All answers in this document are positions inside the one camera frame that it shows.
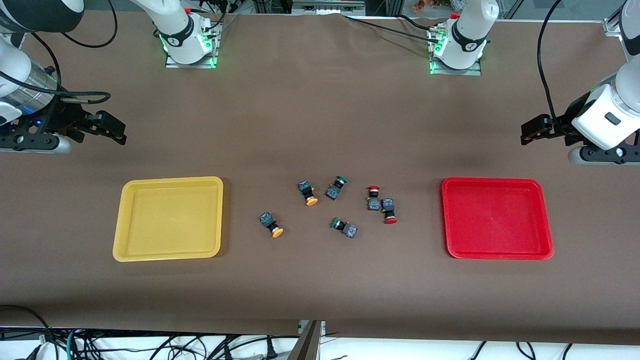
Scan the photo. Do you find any yellow mushroom push button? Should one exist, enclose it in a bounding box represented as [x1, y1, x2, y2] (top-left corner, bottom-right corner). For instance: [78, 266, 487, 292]
[259, 211, 285, 239]
[298, 180, 319, 207]

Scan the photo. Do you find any red plastic tray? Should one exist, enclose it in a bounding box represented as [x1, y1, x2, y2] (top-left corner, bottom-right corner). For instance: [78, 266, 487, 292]
[441, 177, 555, 261]

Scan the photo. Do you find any yellow plastic tray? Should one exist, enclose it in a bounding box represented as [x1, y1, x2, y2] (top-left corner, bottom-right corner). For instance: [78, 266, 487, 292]
[112, 176, 224, 263]

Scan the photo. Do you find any aluminium corner profile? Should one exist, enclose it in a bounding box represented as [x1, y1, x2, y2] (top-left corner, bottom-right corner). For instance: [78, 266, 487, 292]
[602, 18, 627, 37]

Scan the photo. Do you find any green push button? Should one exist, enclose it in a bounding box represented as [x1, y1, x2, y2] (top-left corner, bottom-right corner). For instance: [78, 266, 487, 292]
[325, 175, 349, 201]

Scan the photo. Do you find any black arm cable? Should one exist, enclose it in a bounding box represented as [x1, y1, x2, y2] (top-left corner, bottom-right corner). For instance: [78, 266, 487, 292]
[62, 12, 119, 50]
[0, 70, 112, 105]
[30, 31, 63, 92]
[537, 0, 577, 122]

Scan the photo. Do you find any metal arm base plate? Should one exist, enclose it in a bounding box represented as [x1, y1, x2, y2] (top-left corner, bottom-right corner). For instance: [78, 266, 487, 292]
[164, 22, 221, 69]
[428, 27, 484, 76]

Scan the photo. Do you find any black cable on table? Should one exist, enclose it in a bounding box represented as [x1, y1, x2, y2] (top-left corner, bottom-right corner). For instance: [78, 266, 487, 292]
[342, 13, 437, 39]

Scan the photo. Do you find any black floor cable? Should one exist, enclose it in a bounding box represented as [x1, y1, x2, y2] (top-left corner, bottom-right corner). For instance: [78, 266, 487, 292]
[0, 304, 57, 360]

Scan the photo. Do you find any blue black switch block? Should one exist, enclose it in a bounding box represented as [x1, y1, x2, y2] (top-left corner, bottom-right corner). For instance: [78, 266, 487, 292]
[331, 217, 359, 239]

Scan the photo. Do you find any teal floor cable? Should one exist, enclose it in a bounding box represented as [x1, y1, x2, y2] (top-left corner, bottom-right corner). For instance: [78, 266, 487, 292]
[66, 327, 82, 360]

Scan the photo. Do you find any aluminium frame profile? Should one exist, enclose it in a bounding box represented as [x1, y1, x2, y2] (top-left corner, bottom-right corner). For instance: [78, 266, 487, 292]
[292, 0, 367, 16]

